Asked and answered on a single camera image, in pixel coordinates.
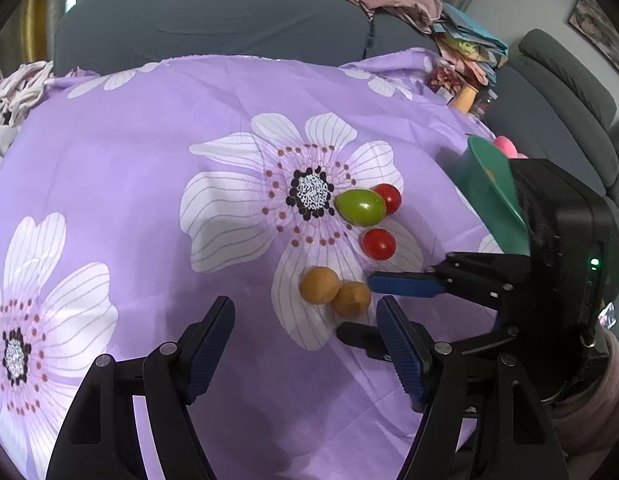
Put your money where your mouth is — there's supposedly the green mango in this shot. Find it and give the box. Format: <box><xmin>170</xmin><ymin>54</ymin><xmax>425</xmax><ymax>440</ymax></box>
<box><xmin>336</xmin><ymin>188</ymin><xmax>387</xmax><ymax>226</ymax></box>

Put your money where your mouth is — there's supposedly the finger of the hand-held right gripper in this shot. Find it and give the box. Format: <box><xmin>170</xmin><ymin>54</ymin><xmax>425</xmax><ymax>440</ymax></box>
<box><xmin>368</xmin><ymin>251</ymin><xmax>535</xmax><ymax>311</ymax></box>
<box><xmin>337</xmin><ymin>322</ymin><xmax>395</xmax><ymax>360</ymax></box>

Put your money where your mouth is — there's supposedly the dark small jar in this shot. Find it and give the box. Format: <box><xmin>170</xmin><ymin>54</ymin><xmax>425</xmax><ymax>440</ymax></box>
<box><xmin>472</xmin><ymin>89</ymin><xmax>497</xmax><ymax>118</ymax></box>

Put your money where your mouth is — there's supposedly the framed wall picture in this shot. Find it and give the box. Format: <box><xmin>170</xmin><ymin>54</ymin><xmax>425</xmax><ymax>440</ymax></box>
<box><xmin>568</xmin><ymin>0</ymin><xmax>619</xmax><ymax>86</ymax></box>

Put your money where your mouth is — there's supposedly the white crumpled cloth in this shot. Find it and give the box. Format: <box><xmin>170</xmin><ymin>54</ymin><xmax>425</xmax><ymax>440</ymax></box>
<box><xmin>0</xmin><ymin>60</ymin><xmax>55</xmax><ymax>128</ymax></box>

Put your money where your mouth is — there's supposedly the red cherry tomato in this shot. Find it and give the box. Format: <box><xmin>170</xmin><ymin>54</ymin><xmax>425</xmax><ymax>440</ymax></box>
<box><xmin>362</xmin><ymin>228</ymin><xmax>397</xmax><ymax>261</ymax></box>
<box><xmin>372</xmin><ymin>183</ymin><xmax>403</xmax><ymax>216</ymax></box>

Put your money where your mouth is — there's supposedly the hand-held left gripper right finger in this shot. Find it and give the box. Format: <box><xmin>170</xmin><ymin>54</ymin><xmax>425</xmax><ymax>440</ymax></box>
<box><xmin>377</xmin><ymin>295</ymin><xmax>570</xmax><ymax>480</ymax></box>

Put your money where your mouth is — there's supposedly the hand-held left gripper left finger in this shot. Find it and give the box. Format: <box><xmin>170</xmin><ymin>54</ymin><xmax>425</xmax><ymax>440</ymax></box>
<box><xmin>45</xmin><ymin>296</ymin><xmax>236</xmax><ymax>480</ymax></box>

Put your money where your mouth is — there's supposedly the purple floral cloth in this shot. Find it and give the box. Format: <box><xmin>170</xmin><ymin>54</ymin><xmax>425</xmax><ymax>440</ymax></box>
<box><xmin>0</xmin><ymin>47</ymin><xmax>505</xmax><ymax>480</ymax></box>

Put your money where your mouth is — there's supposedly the green plastic bowl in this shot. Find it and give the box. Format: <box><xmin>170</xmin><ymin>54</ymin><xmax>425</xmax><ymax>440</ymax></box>
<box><xmin>457</xmin><ymin>135</ymin><xmax>531</xmax><ymax>256</ymax></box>

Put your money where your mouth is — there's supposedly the brown round fruit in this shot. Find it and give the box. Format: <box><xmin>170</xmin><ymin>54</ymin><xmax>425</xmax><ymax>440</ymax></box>
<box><xmin>298</xmin><ymin>266</ymin><xmax>343</xmax><ymax>306</ymax></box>
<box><xmin>332</xmin><ymin>281</ymin><xmax>373</xmax><ymax>318</ymax></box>

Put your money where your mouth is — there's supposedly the person's right forearm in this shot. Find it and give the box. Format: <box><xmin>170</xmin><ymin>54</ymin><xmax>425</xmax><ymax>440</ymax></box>
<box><xmin>539</xmin><ymin>330</ymin><xmax>619</xmax><ymax>461</ymax></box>

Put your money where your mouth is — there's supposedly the pink plush toy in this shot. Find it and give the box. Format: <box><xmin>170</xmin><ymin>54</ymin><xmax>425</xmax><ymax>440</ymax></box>
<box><xmin>494</xmin><ymin>136</ymin><xmax>530</xmax><ymax>161</ymax></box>

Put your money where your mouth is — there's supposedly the grey sofa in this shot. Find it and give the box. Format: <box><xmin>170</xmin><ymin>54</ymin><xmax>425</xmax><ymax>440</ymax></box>
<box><xmin>53</xmin><ymin>0</ymin><xmax>619</xmax><ymax>211</ymax></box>

